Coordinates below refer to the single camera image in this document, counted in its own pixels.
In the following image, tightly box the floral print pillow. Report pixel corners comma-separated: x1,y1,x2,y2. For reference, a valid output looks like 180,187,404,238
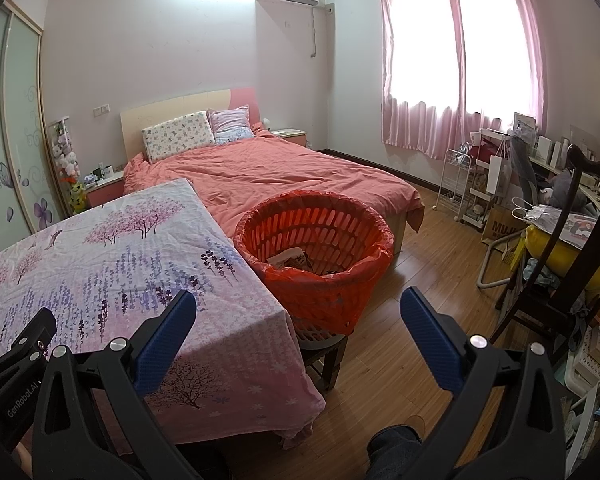
140,112,216,164

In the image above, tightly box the white slatted laundry basket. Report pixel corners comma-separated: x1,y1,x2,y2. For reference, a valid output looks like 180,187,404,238
232,191,396,349

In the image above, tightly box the table with floral cloth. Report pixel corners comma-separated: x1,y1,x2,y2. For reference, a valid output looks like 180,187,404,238
0,177,327,449

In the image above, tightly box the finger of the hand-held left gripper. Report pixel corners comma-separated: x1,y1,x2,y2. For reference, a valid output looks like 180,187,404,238
0,307,59,385

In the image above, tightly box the white shelf trolley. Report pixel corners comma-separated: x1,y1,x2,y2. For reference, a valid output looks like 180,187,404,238
461,159,494,232

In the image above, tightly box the plush toy tube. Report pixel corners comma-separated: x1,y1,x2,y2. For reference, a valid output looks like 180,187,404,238
49,118,81,182

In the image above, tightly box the flower print sliding wardrobe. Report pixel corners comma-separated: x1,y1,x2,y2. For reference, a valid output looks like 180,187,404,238
0,0,67,262

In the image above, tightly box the white plastic bag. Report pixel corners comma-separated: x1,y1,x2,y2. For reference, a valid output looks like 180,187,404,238
511,196,567,225

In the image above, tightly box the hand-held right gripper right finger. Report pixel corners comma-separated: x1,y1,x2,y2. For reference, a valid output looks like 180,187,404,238
400,287,568,480

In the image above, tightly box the person's leg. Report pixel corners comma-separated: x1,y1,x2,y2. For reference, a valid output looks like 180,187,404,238
367,424,424,480

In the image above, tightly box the dark wooden stool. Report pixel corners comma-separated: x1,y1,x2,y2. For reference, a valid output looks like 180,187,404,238
300,335,349,394

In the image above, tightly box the white paper bag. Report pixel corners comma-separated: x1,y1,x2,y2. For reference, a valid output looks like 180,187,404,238
485,156,512,197

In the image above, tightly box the cluttered desk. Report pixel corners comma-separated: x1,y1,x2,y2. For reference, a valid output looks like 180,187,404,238
475,112,600,211

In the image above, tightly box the brown paper bag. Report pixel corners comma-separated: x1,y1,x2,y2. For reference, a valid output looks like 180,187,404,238
480,204,527,247

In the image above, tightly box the pink curtain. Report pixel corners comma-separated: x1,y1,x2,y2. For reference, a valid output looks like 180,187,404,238
450,0,549,134
377,0,461,162

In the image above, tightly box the striped pink pillow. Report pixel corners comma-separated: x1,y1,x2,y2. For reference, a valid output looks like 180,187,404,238
207,105,256,145

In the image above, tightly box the white wire cart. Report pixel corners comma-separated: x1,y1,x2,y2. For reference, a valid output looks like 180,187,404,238
434,147,474,219

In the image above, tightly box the dark wooden chair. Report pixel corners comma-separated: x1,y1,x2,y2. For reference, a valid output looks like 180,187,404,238
486,144,600,357

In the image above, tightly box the beige and pink headboard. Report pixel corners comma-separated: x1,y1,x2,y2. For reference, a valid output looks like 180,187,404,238
119,87,261,159

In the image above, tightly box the yellow green plush toy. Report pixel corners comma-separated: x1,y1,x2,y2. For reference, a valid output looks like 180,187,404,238
68,180,89,213

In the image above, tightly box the pink nightstand with mugs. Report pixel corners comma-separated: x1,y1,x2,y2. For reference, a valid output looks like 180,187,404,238
84,169,126,209

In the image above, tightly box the white tube frame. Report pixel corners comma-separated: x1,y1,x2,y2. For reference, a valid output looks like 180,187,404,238
474,236,514,289

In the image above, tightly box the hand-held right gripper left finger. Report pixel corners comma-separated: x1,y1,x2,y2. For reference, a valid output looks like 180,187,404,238
30,288,221,480

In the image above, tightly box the bed with pink cover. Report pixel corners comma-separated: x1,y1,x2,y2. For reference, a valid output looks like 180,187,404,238
123,129,426,234

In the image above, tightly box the pink nightstand with book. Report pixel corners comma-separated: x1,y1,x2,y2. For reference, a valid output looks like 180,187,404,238
270,128,309,147

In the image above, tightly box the air conditioner pipe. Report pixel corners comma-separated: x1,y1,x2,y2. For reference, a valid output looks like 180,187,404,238
309,4,337,59

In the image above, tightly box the yellow cushion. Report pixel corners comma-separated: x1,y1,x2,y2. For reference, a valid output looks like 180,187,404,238
524,224,600,287

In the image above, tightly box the white storage rack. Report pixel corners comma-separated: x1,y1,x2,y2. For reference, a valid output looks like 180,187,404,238
559,329,600,467

